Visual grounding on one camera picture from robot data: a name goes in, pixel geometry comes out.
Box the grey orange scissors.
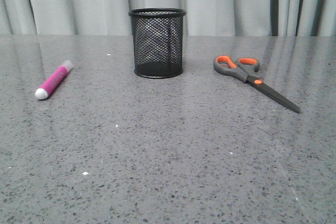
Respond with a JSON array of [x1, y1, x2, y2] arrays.
[[213, 56, 301, 113]]

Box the black mesh pen bin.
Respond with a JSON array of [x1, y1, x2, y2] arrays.
[[129, 8, 186, 79]]

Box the grey curtain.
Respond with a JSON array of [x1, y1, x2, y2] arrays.
[[1, 0, 335, 36]]

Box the pink marker pen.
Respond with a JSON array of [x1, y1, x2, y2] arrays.
[[35, 60, 74, 100]]

